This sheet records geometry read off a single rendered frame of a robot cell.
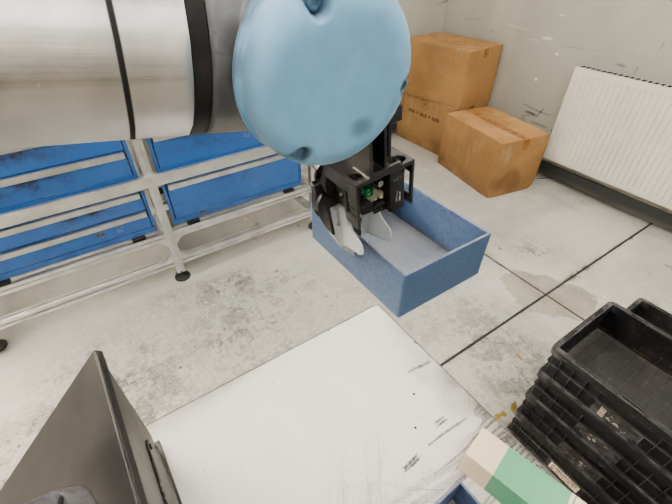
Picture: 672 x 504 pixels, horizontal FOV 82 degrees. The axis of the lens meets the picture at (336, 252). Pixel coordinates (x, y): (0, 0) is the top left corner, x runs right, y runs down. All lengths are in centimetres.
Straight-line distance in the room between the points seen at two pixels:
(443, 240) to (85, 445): 54
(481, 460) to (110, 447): 54
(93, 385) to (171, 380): 121
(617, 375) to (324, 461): 88
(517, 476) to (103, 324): 184
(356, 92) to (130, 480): 45
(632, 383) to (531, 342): 71
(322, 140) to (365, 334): 79
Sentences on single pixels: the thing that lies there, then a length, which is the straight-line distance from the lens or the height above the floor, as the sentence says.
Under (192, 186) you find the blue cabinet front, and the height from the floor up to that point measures 50.
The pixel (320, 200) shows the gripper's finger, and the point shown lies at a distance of 42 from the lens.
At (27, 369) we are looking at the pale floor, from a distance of 215.
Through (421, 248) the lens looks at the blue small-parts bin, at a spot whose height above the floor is 106.
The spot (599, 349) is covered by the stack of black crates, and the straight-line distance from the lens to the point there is 139.
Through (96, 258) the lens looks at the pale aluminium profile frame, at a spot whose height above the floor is 29.
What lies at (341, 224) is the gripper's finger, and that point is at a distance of 45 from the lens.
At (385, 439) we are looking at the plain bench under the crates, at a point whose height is 70.
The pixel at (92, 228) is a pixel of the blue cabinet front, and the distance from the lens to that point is 198.
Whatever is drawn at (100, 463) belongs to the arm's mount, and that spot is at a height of 96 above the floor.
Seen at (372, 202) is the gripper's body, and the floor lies 122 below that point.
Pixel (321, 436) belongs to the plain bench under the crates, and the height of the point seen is 70.
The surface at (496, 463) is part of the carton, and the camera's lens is 76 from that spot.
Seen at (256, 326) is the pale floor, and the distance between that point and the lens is 189.
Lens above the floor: 143
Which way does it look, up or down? 40 degrees down
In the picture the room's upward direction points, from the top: straight up
